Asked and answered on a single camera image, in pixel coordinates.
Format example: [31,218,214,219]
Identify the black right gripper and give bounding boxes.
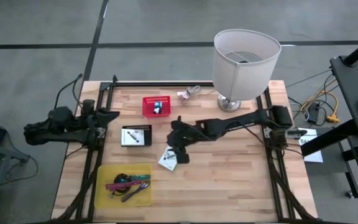
[166,116,198,165]

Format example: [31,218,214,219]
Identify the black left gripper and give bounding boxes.
[81,98,121,147]

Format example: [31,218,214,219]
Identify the teal pen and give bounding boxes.
[126,174,152,183]

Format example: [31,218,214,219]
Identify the black plastic basket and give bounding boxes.
[121,124,153,147]

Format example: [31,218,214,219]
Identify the red plastic basket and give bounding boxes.
[142,95,172,119]

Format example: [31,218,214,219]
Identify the yellow translucent tray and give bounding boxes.
[93,163,153,209]

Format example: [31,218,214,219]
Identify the grey shade table lamp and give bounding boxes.
[211,29,282,113]

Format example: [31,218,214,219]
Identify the white paper sheet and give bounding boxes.
[298,128,324,164]

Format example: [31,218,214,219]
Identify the black power adapter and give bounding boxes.
[306,102,321,124]

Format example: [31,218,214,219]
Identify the black desk stand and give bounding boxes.
[300,119,358,212]

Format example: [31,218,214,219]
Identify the black side table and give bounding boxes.
[329,54,358,138]

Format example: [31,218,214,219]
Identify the black aluminium frame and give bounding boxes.
[50,74,319,224]

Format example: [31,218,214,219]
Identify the black floor cable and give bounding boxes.
[3,155,40,184]

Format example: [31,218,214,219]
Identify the yellow cable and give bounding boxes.
[300,90,341,124]

